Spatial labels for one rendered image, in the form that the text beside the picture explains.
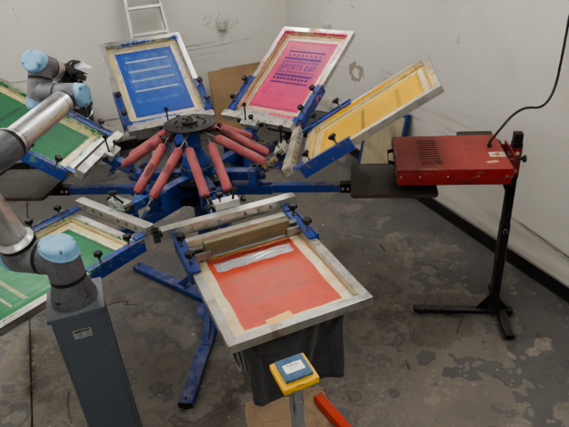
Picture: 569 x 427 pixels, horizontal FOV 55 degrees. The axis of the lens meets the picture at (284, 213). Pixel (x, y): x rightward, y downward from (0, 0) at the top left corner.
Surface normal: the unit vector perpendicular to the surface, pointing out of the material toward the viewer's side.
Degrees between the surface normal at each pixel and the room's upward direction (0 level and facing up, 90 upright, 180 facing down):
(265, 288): 0
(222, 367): 0
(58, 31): 90
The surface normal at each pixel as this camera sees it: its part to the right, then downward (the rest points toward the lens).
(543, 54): -0.92, 0.26
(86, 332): 0.35, 0.44
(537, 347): -0.07, -0.87
